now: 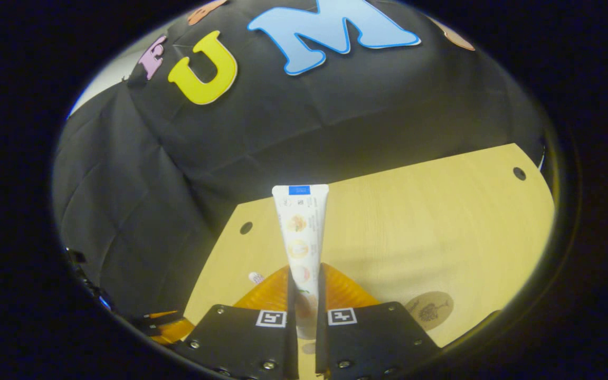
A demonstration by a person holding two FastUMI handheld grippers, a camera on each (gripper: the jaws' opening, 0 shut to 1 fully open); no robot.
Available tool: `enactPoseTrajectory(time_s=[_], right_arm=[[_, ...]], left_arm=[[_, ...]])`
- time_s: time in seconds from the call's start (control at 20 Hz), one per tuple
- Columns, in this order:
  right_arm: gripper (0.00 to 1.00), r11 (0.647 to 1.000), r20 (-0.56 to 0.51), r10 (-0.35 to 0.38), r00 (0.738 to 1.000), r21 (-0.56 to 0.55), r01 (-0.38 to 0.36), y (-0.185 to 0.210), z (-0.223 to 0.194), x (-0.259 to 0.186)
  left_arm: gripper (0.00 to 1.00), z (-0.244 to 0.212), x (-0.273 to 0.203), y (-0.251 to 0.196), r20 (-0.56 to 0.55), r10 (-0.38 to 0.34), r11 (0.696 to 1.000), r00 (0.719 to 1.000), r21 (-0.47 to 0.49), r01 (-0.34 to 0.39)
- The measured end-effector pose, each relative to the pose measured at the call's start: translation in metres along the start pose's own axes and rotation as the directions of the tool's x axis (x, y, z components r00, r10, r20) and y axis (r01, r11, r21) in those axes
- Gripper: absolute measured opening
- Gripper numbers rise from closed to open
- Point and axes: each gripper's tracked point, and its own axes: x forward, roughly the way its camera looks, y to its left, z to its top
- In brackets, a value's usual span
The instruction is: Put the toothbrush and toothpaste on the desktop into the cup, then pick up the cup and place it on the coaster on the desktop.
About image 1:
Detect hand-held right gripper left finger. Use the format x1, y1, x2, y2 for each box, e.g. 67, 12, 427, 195
175, 265, 299, 379

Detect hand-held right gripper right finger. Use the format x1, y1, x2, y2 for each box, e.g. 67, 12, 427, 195
315, 264, 442, 379

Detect white toothpaste tube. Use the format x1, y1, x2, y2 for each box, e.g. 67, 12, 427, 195
272, 184, 330, 339

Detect round cork coaster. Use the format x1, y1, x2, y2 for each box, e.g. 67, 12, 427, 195
405, 291, 454, 331

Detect wooden desktop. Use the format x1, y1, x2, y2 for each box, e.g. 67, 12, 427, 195
183, 142, 555, 380

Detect black backdrop cloth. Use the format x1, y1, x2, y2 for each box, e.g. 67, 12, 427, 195
52, 0, 547, 317

